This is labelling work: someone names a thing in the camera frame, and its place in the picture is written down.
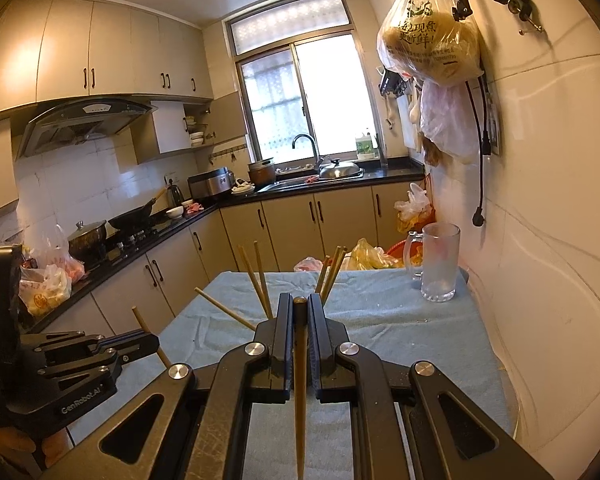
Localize person's left hand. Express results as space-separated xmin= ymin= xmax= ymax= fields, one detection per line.
xmin=0 ymin=428 xmax=76 ymax=466

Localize open shelf with dishes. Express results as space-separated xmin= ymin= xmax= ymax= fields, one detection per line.
xmin=182 ymin=102 xmax=216 ymax=149

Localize kitchen window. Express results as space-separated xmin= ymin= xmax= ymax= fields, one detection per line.
xmin=222 ymin=0 xmax=382 ymax=167

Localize beige base cabinets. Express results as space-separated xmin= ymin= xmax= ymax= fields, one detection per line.
xmin=45 ymin=180 xmax=427 ymax=337

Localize black power cable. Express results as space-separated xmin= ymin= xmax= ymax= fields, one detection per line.
xmin=464 ymin=79 xmax=488 ymax=229

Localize pink plastic bag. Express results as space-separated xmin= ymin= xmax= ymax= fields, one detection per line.
xmin=293 ymin=256 xmax=325 ymax=274

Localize brown cooking pot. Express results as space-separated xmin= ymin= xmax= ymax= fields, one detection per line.
xmin=247 ymin=158 xmax=277 ymax=185

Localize range hood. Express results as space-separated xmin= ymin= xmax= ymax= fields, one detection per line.
xmin=15 ymin=98 xmax=159 ymax=160

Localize steel pot with lid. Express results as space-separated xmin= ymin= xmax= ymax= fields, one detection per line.
xmin=67 ymin=219 xmax=109 ymax=264

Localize red plastic basket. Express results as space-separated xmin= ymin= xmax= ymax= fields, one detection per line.
xmin=387 ymin=239 xmax=424 ymax=269

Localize blue table cloth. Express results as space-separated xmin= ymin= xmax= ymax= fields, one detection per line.
xmin=67 ymin=269 xmax=514 ymax=480

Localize black kitchen countertop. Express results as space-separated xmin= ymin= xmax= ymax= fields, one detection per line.
xmin=17 ymin=165 xmax=426 ymax=334

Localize single wooden chopstick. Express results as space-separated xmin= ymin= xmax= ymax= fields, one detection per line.
xmin=292 ymin=296 xmax=309 ymax=480

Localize black wall rack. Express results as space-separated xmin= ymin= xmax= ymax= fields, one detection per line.
xmin=378 ymin=67 xmax=411 ymax=97

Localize brown hanging bags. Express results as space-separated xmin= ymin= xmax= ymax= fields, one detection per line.
xmin=422 ymin=134 xmax=444 ymax=167

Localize yellow plastic bag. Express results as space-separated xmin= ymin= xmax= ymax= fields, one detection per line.
xmin=347 ymin=238 xmax=404 ymax=271

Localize steel sink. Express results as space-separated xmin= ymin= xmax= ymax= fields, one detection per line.
xmin=257 ymin=170 xmax=366 ymax=192

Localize white cutting board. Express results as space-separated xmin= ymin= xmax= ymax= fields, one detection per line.
xmin=399 ymin=92 xmax=424 ymax=151

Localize gas stove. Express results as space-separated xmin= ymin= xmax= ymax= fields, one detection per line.
xmin=94 ymin=225 xmax=161 ymax=257

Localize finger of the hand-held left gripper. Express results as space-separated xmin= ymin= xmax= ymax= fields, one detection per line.
xmin=32 ymin=330 xmax=161 ymax=391

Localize white and yellow bag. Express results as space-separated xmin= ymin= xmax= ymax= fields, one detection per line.
xmin=393 ymin=182 xmax=436 ymax=234

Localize clear hanging plastic bag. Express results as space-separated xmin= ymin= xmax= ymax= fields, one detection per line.
xmin=418 ymin=80 xmax=481 ymax=162

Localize large printed plastic bag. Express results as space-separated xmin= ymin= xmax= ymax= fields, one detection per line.
xmin=377 ymin=0 xmax=485 ymax=87

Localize red and white plastic bags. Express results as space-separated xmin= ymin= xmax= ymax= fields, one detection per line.
xmin=18 ymin=224 xmax=86 ymax=317

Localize steel rice cooker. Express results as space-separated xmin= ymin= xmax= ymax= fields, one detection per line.
xmin=187 ymin=166 xmax=236 ymax=200

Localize green soap bottle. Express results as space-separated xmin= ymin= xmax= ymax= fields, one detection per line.
xmin=355 ymin=132 xmax=380 ymax=161

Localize beige upper cabinets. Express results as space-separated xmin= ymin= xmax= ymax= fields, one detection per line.
xmin=0 ymin=0 xmax=216 ymax=122

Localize chrome faucet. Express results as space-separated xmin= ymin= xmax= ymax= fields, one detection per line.
xmin=292 ymin=133 xmax=324 ymax=169

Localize bunch of wooden chopsticks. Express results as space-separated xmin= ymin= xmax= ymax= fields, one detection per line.
xmin=131 ymin=241 xmax=349 ymax=369

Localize clear glass mug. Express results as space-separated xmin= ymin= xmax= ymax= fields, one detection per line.
xmin=404 ymin=222 xmax=462 ymax=304

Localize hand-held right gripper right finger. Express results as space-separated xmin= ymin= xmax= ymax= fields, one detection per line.
xmin=306 ymin=301 xmax=555 ymax=480

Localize steel pot lid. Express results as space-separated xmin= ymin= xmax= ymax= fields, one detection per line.
xmin=318 ymin=158 xmax=361 ymax=180

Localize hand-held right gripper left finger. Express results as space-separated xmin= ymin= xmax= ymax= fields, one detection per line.
xmin=40 ymin=292 xmax=296 ymax=480

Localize black wok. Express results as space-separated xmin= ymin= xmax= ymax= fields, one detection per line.
xmin=107 ymin=190 xmax=169 ymax=231

